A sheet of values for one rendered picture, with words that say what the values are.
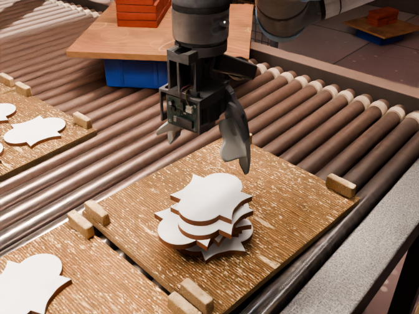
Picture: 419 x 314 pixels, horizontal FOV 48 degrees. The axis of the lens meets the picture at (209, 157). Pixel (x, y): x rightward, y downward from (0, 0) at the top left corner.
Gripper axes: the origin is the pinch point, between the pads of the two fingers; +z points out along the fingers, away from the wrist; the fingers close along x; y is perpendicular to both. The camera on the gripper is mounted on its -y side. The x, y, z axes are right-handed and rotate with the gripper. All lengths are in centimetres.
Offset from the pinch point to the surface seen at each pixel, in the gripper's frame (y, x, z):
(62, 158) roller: -1.9, -42.9, 18.0
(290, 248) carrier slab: -4.6, 13.9, 15.9
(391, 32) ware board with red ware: -375, -72, 93
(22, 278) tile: 26.8, -16.5, 15.0
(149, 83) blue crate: -40, -50, 15
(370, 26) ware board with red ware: -379, -92, 93
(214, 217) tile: 4.2, 4.1, 7.7
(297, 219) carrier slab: -12.0, 11.3, 15.8
